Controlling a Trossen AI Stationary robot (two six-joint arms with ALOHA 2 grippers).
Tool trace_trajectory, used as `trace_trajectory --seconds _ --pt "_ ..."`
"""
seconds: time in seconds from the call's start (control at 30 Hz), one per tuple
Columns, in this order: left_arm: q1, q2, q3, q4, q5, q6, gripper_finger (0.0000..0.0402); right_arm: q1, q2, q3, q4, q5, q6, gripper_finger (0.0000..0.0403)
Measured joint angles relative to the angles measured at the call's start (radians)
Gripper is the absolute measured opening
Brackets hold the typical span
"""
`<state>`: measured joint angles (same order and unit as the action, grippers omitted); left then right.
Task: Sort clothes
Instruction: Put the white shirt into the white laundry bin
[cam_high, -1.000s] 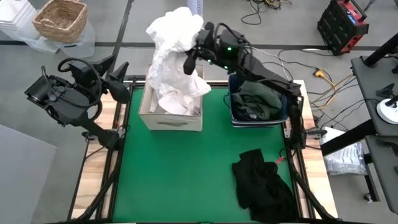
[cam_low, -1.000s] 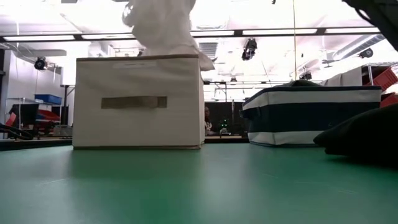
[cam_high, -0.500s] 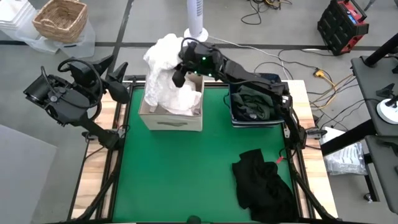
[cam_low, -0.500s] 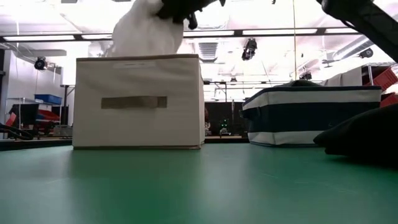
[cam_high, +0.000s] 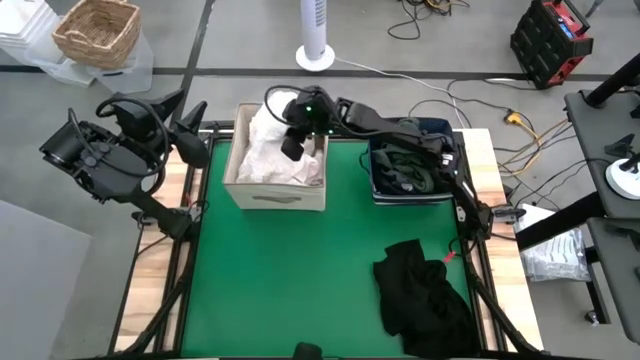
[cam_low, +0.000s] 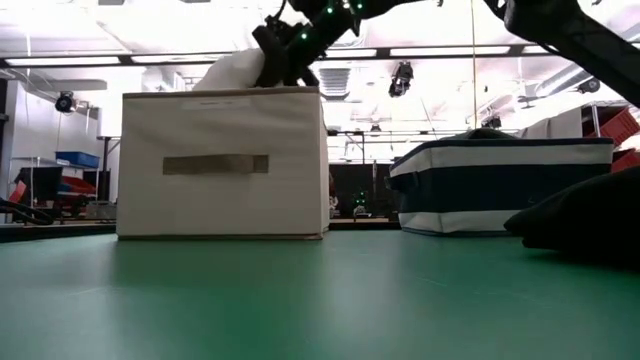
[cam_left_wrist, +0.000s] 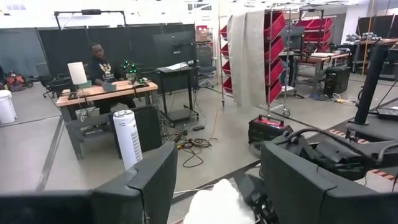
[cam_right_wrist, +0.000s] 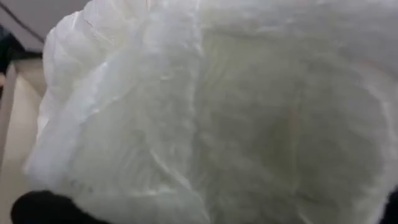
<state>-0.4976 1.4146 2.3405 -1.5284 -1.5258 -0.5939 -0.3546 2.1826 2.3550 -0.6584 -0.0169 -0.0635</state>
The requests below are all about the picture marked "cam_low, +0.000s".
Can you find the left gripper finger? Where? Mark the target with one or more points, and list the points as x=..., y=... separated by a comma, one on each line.
x=274, y=60

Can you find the white fluffy garment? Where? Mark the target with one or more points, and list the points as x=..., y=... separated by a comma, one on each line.
x=230, y=72

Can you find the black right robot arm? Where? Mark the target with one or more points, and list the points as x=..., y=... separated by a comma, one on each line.
x=575, y=30

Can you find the ceiling air vent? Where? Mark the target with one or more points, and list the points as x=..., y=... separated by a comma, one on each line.
x=334, y=80

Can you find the black ceiling beam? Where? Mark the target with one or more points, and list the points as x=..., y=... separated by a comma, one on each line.
x=382, y=51

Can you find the beige fabric storage bin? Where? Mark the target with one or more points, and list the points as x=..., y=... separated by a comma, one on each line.
x=225, y=200

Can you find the black round spotlight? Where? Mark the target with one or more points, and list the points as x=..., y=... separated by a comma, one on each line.
x=65, y=102

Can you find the blue plastic crate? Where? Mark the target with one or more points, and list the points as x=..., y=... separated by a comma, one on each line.
x=77, y=160

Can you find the red low object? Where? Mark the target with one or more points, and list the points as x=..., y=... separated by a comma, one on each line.
x=80, y=186

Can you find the blue white-striped fabric bin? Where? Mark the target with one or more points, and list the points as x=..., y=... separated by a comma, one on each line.
x=500, y=185

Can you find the black chair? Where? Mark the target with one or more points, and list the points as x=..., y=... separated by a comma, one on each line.
x=40, y=182

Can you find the white partition panel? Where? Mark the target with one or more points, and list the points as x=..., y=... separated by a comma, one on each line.
x=560, y=125

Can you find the small black ceiling fixture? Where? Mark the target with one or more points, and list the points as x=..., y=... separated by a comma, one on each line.
x=589, y=85

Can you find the red plastic crate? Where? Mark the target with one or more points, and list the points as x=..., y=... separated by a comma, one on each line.
x=620, y=127

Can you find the black garment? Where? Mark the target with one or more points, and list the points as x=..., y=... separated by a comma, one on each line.
x=585, y=220

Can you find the black ceiling-mounted camera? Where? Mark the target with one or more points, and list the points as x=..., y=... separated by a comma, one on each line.
x=401, y=80

